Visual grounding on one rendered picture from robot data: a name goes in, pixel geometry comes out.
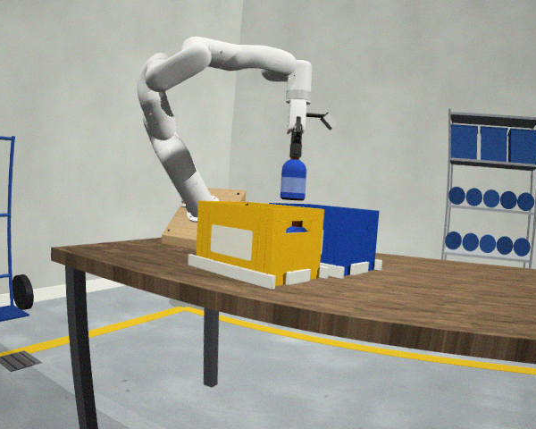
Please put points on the blue divided crate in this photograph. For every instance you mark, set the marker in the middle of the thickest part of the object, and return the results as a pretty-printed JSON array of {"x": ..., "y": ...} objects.
[{"x": 343, "y": 242}]

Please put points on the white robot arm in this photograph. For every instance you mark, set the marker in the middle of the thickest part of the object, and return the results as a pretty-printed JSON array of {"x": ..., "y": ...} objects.
[{"x": 159, "y": 74}]

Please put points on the yellow plastic crate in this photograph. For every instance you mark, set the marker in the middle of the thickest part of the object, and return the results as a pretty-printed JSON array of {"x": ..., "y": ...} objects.
[{"x": 253, "y": 236}]

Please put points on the blue bottle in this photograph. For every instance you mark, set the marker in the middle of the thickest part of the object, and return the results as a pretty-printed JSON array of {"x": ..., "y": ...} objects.
[
  {"x": 293, "y": 180},
  {"x": 296, "y": 227}
]

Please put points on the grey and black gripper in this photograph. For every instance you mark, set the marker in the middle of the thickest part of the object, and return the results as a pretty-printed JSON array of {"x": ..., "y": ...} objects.
[{"x": 297, "y": 117}]

